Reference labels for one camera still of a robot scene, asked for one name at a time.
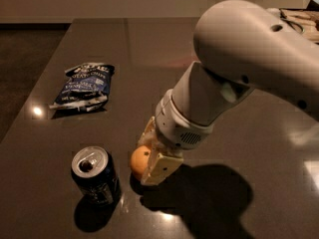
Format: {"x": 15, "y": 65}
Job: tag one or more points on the blue potato chips bag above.
{"x": 87, "y": 89}

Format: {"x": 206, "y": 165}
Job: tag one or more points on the blue pepsi can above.
{"x": 93, "y": 170}

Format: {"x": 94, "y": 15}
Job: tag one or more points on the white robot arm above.
{"x": 240, "y": 47}

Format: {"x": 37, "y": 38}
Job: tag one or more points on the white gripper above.
{"x": 176, "y": 127}

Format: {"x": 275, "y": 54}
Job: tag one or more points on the orange fruit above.
{"x": 139, "y": 161}

